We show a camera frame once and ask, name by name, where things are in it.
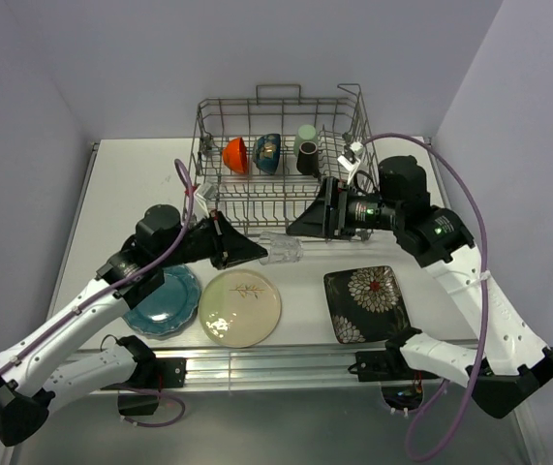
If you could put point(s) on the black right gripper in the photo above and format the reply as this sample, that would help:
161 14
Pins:
318 219

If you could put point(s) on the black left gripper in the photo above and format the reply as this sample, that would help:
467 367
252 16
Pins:
230 247

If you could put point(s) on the blue patterned bowl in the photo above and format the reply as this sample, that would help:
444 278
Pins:
266 153

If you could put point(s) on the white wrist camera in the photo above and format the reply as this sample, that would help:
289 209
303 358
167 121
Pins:
204 200
350 159

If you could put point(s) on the light green plastic cup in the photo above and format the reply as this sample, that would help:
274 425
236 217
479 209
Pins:
305 133

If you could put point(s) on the grey wire dish rack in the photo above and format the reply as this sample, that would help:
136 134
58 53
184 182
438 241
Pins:
258 202

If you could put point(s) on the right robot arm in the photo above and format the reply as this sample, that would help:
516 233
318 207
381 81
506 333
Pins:
515 362

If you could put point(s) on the clear drinking glass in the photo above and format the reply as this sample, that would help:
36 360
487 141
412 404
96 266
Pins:
281 248

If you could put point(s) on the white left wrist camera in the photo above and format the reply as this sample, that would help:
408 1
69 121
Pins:
204 200

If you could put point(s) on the black mug brown inside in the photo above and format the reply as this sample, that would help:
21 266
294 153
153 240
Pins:
307 162

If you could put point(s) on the green cream round plate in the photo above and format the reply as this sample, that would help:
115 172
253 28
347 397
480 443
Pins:
239 309

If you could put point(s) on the black floral square plate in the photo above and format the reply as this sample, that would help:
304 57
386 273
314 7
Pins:
365 304

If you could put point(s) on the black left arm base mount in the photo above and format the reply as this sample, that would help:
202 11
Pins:
168 372

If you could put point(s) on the orange bowl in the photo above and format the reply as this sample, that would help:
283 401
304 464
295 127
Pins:
235 156

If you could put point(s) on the teal scalloped plate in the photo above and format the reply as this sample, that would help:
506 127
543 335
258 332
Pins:
169 309

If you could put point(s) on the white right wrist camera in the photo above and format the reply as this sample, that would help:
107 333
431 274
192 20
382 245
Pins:
350 159

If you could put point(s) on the aluminium table edge rail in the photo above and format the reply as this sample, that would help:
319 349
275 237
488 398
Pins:
281 361

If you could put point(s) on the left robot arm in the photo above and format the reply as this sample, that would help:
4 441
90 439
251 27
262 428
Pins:
35 380

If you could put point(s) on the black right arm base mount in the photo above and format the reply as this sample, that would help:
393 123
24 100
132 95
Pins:
401 386

